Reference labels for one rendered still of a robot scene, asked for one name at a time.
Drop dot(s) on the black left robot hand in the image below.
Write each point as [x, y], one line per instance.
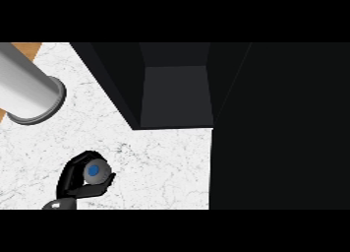
[67, 178]

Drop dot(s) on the grey bottle with blue cap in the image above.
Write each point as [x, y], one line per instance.
[94, 171]

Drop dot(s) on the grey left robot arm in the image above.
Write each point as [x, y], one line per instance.
[59, 205]

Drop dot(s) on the dark grey open cabinet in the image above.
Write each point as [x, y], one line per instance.
[174, 95]

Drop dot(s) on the dark grey cabinet door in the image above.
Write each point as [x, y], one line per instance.
[287, 131]

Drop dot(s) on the white cylinder with grey rim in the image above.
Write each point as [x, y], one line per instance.
[16, 85]

